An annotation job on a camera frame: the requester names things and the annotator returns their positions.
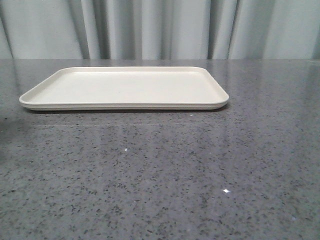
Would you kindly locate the pale grey-green curtain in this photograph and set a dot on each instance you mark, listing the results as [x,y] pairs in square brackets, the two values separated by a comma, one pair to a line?
[160,29]

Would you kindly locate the cream rectangular plastic tray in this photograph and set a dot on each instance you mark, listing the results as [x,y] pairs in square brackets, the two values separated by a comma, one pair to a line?
[127,88]

